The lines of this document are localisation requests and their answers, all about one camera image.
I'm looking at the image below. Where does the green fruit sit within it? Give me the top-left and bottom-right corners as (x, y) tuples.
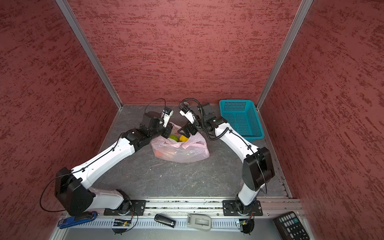
(169, 135), (179, 142)

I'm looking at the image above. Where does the pink plastic bag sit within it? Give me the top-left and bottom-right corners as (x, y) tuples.
(150, 123), (210, 163)

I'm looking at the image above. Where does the yellow fruit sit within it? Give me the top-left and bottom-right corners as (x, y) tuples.
(179, 135), (189, 142)

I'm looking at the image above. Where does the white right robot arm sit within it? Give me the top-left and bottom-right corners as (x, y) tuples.
(178, 98), (275, 216)

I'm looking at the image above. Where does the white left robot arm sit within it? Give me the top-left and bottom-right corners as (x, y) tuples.
(55, 107), (173, 216)

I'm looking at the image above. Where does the orange fruit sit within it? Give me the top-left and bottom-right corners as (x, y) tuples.
(157, 152), (174, 161)

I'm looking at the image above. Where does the teal plastic basket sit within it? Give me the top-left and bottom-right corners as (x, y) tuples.
(219, 100), (265, 142)

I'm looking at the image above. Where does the black remote stick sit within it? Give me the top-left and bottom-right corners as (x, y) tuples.
(154, 214), (176, 228)

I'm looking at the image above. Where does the left circuit board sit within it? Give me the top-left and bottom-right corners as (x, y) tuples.
(113, 219), (132, 227)

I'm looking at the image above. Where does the circuit board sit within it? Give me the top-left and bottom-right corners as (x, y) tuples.
(239, 219), (255, 235)
(113, 219), (132, 227)

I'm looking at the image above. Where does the right circuit board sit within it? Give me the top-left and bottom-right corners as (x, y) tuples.
(239, 219), (255, 235)

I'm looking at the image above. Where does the blue utility tool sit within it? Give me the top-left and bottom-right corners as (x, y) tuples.
(57, 211), (99, 229)

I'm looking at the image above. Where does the black calculator keypad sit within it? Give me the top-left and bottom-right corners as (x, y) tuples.
(273, 212), (311, 240)

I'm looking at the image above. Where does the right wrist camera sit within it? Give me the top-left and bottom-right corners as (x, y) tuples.
(180, 109), (195, 124)

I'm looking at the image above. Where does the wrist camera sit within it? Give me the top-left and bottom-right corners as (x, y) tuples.
(162, 107), (174, 128)
(180, 109), (195, 124)

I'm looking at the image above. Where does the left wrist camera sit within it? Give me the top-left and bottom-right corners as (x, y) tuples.
(162, 107), (174, 128)

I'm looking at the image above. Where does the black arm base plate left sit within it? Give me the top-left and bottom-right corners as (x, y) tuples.
(104, 200), (147, 217)

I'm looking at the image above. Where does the aluminium front rail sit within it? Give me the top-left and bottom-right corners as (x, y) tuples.
(59, 197), (304, 218)

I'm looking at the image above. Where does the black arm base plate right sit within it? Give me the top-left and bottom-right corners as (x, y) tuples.
(222, 200), (263, 217)

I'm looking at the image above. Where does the grey plastic handle device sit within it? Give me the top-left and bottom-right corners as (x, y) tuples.
(187, 214), (212, 232)

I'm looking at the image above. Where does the aluminium corner post left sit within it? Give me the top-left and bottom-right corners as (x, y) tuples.
(56, 0), (124, 110)

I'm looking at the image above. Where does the aluminium corner post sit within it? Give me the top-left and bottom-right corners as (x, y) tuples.
(256, 0), (313, 112)
(56, 0), (124, 110)

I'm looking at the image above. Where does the aluminium corner post right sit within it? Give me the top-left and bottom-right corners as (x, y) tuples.
(256, 0), (313, 112)

